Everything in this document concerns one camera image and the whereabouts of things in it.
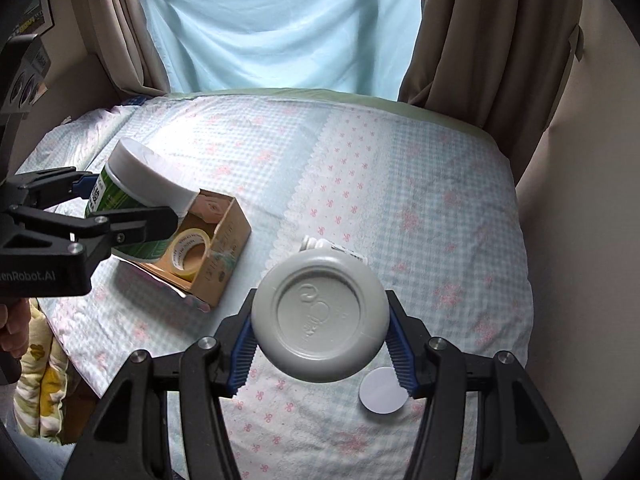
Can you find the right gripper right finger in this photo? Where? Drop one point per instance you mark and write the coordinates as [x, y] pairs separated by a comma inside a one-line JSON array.
[[516, 435]]

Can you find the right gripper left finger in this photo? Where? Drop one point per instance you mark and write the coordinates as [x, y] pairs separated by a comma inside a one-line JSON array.
[[127, 435]]

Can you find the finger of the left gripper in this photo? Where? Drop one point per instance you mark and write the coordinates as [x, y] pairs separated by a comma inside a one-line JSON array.
[[43, 189], [27, 230]]

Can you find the green white cream jar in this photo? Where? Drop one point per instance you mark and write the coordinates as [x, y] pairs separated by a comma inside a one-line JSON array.
[[134, 176]]

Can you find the yellow tape roll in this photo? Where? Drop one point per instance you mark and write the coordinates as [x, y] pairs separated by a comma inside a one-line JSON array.
[[185, 254]]

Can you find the white lidded jar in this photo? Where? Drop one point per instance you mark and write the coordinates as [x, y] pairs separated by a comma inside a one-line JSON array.
[[380, 392]]

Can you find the white pill bottle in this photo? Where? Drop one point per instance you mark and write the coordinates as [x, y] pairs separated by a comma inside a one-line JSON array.
[[312, 243]]

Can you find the silver round tin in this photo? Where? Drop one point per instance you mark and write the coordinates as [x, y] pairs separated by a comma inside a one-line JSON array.
[[320, 315]]

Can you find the person's left hand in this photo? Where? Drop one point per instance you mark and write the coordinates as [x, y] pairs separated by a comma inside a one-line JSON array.
[[14, 322]]

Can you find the white pillow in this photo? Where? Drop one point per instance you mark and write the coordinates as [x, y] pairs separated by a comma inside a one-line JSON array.
[[77, 142]]

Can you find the open cardboard box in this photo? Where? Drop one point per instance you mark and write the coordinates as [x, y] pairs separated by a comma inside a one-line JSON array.
[[222, 218]]

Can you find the floral yellow blanket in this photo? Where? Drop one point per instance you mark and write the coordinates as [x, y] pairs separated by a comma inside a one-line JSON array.
[[43, 386]]

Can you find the left brown curtain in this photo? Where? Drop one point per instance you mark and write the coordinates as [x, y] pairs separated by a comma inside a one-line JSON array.
[[115, 30]]

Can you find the brown curtain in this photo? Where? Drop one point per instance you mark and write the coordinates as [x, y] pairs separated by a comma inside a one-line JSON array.
[[498, 65], [115, 30]]

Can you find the patterned bed sheet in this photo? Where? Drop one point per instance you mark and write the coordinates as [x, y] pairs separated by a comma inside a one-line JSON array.
[[429, 202]]

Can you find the light blue cloth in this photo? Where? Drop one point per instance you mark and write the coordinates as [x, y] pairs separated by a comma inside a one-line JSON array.
[[354, 46]]

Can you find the right brown curtain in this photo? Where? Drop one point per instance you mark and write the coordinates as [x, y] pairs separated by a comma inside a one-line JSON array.
[[498, 65]]

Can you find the framed wall picture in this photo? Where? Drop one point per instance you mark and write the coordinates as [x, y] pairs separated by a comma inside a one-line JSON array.
[[36, 20]]

